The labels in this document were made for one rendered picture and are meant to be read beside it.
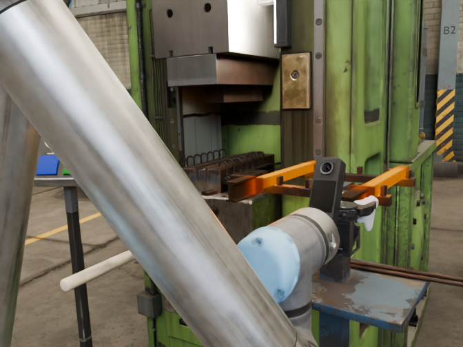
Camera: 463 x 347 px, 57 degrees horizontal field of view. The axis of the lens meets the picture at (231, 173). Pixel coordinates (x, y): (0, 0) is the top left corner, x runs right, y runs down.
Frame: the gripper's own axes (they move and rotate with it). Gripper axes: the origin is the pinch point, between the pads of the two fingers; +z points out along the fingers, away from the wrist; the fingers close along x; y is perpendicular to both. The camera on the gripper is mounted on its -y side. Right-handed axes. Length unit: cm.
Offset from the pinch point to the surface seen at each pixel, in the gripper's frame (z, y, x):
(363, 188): 0.7, -1.3, 0.8
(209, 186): 31, 10, -62
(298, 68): 45, -28, -35
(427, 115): 626, 15, -111
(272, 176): 6.6, -0.8, -22.8
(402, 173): 26.3, -0.4, 1.4
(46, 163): 6, 2, -116
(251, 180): -1.1, -1.1, -23.7
